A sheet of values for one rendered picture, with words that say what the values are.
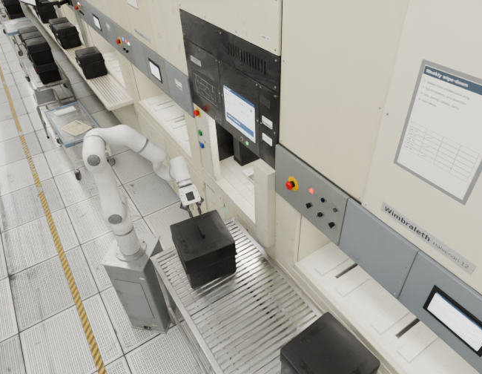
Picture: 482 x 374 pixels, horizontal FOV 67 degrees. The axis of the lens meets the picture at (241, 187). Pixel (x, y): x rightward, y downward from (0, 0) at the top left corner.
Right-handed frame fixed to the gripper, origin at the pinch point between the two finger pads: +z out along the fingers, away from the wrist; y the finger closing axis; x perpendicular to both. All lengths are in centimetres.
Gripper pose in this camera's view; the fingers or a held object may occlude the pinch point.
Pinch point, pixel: (195, 212)
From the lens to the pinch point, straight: 199.2
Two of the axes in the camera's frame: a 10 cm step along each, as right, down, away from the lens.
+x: -2.6, 1.3, 9.6
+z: 3.3, 9.4, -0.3
